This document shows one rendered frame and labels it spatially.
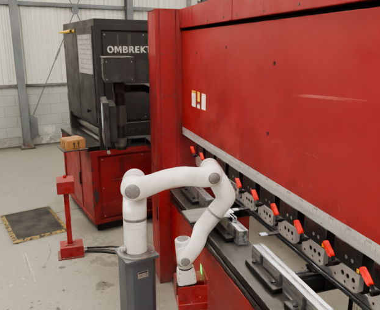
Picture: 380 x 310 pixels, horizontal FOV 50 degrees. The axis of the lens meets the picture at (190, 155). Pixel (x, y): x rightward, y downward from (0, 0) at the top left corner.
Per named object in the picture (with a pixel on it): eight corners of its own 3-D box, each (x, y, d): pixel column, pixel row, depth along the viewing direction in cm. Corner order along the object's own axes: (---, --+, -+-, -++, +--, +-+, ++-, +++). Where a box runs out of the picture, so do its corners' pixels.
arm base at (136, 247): (125, 264, 198) (123, 229, 193) (112, 248, 214) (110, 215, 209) (160, 254, 207) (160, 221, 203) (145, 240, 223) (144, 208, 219)
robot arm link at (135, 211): (122, 223, 200) (119, 176, 194) (125, 208, 218) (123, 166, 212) (146, 222, 201) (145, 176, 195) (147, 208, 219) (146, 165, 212)
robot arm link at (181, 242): (193, 265, 210) (192, 256, 219) (191, 242, 206) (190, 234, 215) (177, 267, 209) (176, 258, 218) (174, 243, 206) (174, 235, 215)
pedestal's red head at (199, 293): (173, 291, 235) (173, 263, 230) (200, 288, 238) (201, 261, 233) (178, 312, 216) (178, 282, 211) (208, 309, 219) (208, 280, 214)
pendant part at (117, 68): (104, 148, 383) (99, 55, 361) (131, 147, 388) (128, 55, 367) (107, 163, 335) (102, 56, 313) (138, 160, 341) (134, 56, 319)
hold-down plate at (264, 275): (245, 264, 222) (245, 259, 222) (254, 262, 224) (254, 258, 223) (272, 294, 195) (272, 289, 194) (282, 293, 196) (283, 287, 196)
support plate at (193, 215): (181, 211, 264) (181, 210, 263) (219, 206, 272) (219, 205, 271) (190, 222, 247) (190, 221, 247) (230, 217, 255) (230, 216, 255)
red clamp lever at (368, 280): (359, 266, 135) (373, 296, 129) (369, 264, 136) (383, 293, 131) (356, 268, 136) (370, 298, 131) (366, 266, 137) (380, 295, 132)
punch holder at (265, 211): (257, 215, 212) (259, 185, 208) (272, 213, 214) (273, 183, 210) (272, 227, 198) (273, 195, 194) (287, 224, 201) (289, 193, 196)
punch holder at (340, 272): (330, 274, 157) (334, 235, 152) (348, 270, 159) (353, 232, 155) (357, 296, 143) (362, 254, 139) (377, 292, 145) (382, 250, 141)
